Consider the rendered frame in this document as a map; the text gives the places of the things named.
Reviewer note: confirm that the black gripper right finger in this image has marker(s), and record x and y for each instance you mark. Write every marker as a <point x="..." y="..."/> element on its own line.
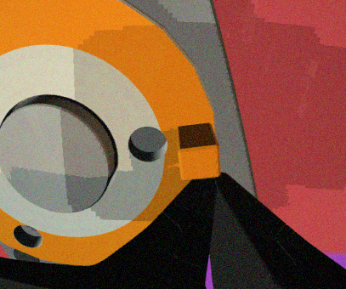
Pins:
<point x="251" y="248"/>

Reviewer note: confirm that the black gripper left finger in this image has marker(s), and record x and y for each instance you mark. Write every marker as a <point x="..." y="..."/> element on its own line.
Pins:
<point x="171" y="253"/>

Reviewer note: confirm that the orange round plate with holes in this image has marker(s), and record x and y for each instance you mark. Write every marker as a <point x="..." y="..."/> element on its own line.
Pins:
<point x="126" y="67"/>

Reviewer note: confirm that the grey square base plate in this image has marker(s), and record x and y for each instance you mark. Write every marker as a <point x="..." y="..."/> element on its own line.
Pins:
<point x="61" y="157"/>

